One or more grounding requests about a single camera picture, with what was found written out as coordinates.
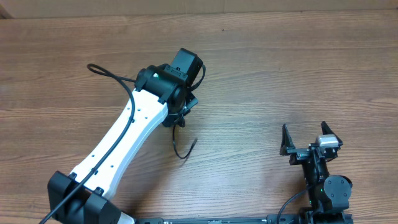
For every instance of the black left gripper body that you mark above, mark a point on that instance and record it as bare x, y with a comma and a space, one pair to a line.
178, 114

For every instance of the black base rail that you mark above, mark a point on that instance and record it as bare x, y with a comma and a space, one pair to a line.
270, 219

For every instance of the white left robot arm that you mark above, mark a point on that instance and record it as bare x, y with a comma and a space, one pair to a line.
162, 95

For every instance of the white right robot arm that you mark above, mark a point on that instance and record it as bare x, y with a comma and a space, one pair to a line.
328, 194

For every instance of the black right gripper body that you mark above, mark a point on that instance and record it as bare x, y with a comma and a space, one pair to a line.
300, 154

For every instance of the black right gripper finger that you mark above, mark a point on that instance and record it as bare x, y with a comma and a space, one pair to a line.
287, 145
327, 130

